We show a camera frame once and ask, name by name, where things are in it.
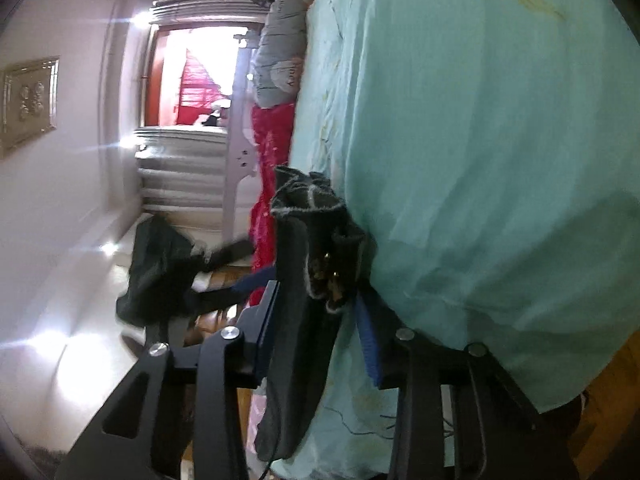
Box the white pleated curtain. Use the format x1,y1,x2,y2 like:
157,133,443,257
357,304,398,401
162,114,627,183
133,127,232,233
149,0,268,27

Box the red curtain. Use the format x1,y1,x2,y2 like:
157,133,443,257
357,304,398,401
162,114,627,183
174,47,235,126

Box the gold framed wall picture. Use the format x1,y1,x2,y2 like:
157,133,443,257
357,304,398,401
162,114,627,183
0,57,61,159

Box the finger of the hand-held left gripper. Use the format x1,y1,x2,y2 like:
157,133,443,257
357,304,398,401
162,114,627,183
202,237,254,272
192,265,277,312

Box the pink cloth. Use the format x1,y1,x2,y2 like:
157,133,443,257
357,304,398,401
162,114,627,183
247,389,272,443

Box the teal floral bedsheet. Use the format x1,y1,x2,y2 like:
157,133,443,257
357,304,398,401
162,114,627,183
270,0,640,478

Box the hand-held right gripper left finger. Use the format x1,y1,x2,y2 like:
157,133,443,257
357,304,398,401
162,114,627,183
54,281,282,480

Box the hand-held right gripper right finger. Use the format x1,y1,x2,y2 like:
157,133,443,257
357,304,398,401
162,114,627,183
355,291,582,480

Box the red patterned blanket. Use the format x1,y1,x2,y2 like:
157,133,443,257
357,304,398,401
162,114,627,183
248,102,297,307

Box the dark grey pants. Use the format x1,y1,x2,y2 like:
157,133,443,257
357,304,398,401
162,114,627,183
254,165,377,462

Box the window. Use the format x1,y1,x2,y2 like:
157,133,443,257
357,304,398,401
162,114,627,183
144,25,252,129

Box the grey pillow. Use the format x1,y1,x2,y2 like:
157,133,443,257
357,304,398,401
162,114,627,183
249,0,317,109

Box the white metal stand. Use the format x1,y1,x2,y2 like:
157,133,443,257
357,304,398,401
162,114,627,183
221,30,263,243

